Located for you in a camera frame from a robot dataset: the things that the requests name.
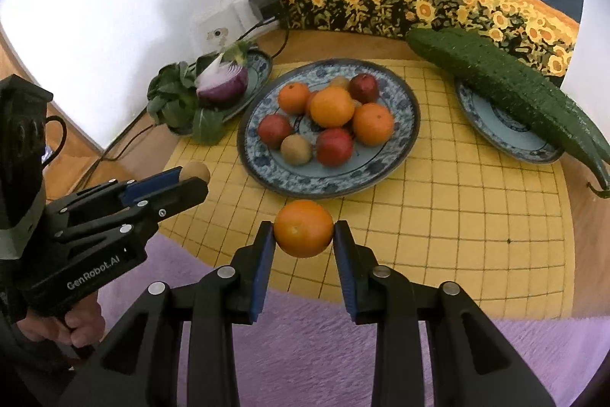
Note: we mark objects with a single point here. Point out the green cucumber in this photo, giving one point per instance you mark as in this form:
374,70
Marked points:
491,73

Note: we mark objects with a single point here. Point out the small blue patterned plate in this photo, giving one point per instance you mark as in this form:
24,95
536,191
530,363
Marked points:
495,130

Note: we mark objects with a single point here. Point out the blue patterned vegetable plate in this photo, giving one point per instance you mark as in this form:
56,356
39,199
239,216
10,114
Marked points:
259,71

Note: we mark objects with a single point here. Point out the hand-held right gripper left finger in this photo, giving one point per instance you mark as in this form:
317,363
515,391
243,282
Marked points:
264,273

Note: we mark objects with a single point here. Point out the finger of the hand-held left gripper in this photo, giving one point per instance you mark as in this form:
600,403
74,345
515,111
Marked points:
181,197
152,186

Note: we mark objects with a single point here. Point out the green bok choy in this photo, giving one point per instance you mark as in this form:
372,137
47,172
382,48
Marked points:
171,97

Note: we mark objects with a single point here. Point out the black power adapter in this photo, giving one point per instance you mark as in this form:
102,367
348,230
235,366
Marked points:
266,5

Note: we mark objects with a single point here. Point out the yellow grid mat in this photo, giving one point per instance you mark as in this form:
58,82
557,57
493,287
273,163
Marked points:
452,245

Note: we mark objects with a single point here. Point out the large blue patterned plate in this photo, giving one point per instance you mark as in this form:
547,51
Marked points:
381,168

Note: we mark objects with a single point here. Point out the purple fluffy towel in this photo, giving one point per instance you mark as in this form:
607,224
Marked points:
309,364

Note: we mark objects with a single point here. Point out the orange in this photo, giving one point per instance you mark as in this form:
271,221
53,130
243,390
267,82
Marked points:
293,98
332,106
373,124
303,228

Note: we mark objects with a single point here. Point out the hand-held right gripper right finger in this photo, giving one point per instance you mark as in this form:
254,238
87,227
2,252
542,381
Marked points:
345,273

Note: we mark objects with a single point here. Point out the white wall socket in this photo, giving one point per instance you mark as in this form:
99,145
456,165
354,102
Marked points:
217,36

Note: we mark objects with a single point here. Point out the halved red onion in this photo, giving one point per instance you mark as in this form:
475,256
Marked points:
226,87

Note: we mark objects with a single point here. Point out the person's left hand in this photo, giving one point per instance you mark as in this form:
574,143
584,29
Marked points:
83,326

